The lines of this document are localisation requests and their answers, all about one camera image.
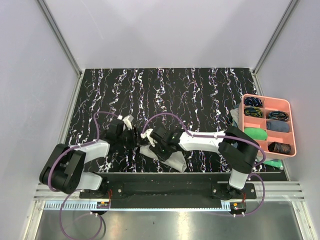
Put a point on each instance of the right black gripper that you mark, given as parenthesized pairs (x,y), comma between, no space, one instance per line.
(163,157)

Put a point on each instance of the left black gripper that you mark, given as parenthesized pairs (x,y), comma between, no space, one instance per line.
(135,139)

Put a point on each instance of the grey cloth napkin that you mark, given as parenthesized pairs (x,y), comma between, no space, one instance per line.
(176,160)

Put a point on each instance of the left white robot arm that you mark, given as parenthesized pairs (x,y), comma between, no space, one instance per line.
(64,169)

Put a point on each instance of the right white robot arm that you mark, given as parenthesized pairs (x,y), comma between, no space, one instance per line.
(235,146)

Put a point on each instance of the yellow patterned napkin roll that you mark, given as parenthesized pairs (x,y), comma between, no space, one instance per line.
(255,112)

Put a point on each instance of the green napkin roll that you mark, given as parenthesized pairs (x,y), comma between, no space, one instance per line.
(256,133)

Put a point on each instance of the blue patterned napkin roll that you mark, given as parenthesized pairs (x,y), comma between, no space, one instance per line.
(253,102)

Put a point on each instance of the grey-blue folded napkin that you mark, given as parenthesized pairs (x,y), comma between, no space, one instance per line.
(277,126)

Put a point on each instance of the dark brown napkin roll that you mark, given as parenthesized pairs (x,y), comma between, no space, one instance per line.
(278,147)

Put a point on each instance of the blue-orange patterned napkin roll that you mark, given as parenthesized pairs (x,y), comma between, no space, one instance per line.
(278,116)

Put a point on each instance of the stack of coloured cloths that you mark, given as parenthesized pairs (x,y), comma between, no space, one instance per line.
(276,163)

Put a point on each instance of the pink divided tray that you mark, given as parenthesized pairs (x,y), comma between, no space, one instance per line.
(269,104)

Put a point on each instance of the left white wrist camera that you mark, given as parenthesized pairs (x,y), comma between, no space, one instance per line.
(127,121)

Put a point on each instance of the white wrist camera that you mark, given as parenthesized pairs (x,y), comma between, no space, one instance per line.
(127,121)
(146,137)

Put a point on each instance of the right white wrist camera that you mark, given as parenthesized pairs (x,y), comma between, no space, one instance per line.
(146,137)

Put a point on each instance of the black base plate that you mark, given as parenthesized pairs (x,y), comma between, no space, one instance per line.
(168,191)

